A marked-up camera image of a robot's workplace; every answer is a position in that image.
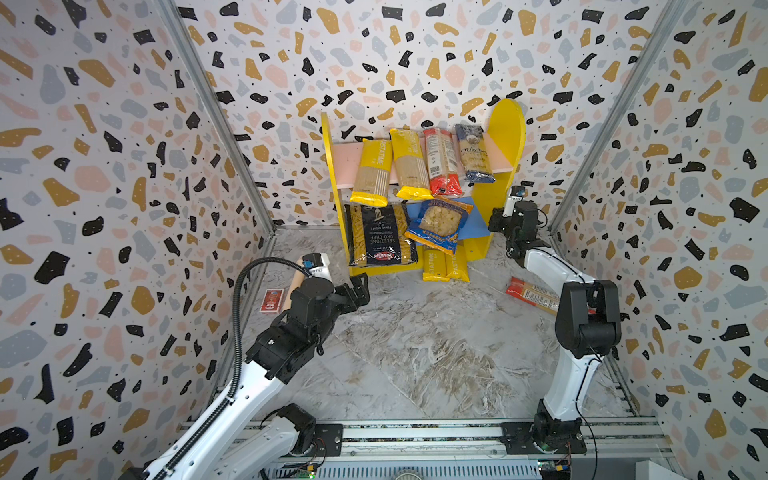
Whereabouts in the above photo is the blue yellow spaghetti pack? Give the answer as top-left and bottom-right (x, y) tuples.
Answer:
(455, 124), (495, 184)

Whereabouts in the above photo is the black corrugated cable hose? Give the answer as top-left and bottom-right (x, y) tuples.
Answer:
(143, 257), (313, 480)

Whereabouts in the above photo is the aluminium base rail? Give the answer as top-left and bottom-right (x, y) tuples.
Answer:
(161, 419), (679, 480)

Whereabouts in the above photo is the red playing card box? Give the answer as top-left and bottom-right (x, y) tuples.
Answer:
(259, 289), (284, 313)

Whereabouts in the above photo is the red long spaghetti pack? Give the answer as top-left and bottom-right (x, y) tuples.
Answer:
(506, 277), (559, 316)

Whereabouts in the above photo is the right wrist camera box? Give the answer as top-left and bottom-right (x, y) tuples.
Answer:
(503, 185), (526, 217)

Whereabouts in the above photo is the wooden rolling pin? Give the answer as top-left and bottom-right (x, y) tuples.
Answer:
(282, 272), (306, 311)

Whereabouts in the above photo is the dark penne pasta bag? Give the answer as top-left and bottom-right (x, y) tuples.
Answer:
(344, 204), (418, 268)

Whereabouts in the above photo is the pink upper shelf board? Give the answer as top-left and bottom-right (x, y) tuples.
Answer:
(330, 133), (516, 188)

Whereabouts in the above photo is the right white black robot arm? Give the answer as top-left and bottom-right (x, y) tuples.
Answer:
(489, 197), (621, 453)

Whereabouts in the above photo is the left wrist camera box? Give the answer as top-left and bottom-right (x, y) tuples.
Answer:
(301, 253), (332, 281)

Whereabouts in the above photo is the blue orange orecchiette bag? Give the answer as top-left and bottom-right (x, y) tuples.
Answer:
(405, 198), (474, 256)

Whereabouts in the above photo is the yellow shelf unit frame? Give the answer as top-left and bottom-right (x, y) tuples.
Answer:
(321, 99), (526, 261)

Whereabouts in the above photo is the yellow Pastatime spaghetti pack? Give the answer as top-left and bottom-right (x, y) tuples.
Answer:
(350, 140), (393, 207)

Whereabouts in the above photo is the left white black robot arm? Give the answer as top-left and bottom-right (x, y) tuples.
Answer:
(122, 274), (370, 479)

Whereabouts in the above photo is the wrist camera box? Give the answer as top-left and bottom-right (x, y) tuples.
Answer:
(301, 253), (332, 281)
(503, 185), (526, 217)

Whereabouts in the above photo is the red clear spaghetti pack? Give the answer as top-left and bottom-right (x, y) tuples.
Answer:
(424, 128), (463, 198)

